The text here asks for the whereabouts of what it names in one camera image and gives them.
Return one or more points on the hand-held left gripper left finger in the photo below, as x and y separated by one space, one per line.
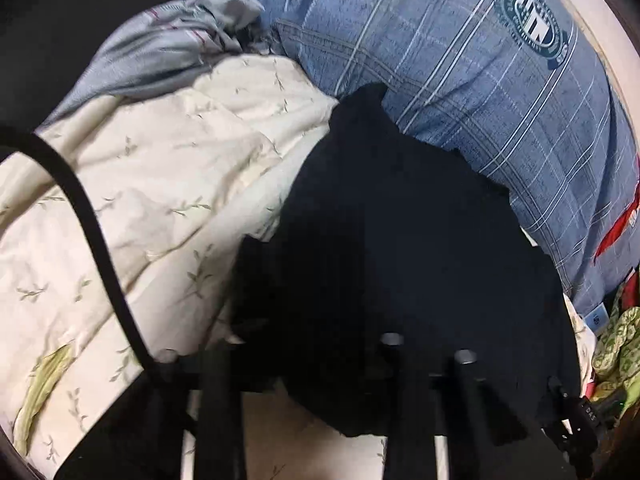
220 410

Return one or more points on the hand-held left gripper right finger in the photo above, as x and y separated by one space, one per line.
406 410

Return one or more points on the dark navy sweater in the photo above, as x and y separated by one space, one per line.
400 235

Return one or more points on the green patterned cloth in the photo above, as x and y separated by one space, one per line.
620 345

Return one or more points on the red cloth strip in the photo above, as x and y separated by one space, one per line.
620 230

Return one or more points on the white floral quilt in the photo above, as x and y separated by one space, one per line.
150 210

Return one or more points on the grey striped cloth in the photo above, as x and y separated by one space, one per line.
150 45

